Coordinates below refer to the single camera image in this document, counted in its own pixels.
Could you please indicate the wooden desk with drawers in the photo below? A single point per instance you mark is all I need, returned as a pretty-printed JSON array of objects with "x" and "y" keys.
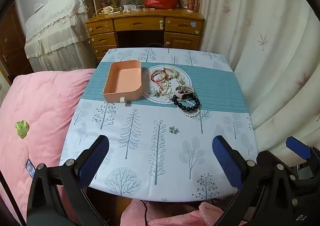
[{"x": 140, "y": 25}]

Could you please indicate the red patterned paper cup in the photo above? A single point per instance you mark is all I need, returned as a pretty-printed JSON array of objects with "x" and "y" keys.
[{"x": 192, "y": 3}]

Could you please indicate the pink smart watch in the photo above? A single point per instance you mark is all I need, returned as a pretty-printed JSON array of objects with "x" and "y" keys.
[{"x": 183, "y": 92}]

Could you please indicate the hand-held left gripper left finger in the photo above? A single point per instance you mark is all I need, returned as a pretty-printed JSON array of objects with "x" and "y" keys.
[{"x": 96, "y": 159}]

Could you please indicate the small printed card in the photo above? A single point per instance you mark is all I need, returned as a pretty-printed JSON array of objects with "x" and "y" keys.
[{"x": 30, "y": 166}]

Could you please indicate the pink plastic storage box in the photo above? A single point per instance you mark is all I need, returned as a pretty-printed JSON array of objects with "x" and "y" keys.
[{"x": 125, "y": 83}]

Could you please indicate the brown wooden door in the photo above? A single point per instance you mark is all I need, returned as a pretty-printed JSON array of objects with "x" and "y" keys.
[{"x": 12, "y": 48}]

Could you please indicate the small flower brooch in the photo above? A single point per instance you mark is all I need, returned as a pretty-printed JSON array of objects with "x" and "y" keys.
[{"x": 173, "y": 129}]

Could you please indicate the pen holder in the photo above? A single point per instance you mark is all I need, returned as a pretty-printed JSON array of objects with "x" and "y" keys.
[{"x": 115, "y": 3}]

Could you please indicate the white leaf print curtain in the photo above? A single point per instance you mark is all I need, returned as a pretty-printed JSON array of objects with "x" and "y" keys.
[{"x": 262, "y": 66}]

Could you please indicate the pink blanket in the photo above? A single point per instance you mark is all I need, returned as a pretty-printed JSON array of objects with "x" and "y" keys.
[{"x": 37, "y": 106}]

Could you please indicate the white mug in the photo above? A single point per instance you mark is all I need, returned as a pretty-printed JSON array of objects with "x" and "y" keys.
[{"x": 107, "y": 10}]

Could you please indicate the gold leaf hair comb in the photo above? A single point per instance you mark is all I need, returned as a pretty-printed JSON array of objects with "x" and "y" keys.
[{"x": 173, "y": 73}]

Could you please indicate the red bangle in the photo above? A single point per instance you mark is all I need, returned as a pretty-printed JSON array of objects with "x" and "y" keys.
[{"x": 152, "y": 76}]

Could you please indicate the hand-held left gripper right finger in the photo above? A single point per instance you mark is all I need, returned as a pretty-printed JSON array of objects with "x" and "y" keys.
[{"x": 226, "y": 162}]

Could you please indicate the white drawer safety lock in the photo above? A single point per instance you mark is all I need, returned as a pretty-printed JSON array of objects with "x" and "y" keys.
[{"x": 161, "y": 24}]

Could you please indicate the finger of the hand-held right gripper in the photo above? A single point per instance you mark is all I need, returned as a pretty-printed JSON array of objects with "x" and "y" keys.
[{"x": 297, "y": 146}]

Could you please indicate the white lace furniture cover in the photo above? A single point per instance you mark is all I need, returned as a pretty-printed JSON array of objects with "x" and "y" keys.
[{"x": 55, "y": 28}]

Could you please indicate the dark waste bin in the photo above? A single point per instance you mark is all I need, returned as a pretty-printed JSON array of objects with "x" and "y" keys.
[{"x": 153, "y": 46}]

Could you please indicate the pink fluffy cloth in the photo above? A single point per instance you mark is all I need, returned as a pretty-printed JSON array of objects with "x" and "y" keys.
[{"x": 180, "y": 217}]

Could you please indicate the tree print tablecloth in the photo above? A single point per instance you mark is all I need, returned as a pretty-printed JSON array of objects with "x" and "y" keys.
[{"x": 140, "y": 141}]

